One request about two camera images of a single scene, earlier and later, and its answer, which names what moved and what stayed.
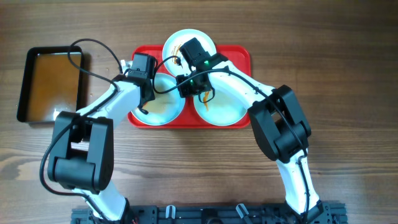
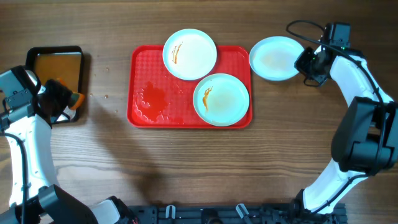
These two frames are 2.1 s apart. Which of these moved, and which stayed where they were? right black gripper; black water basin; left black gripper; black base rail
Moved: left black gripper; right black gripper
Stayed: black base rail; black water basin
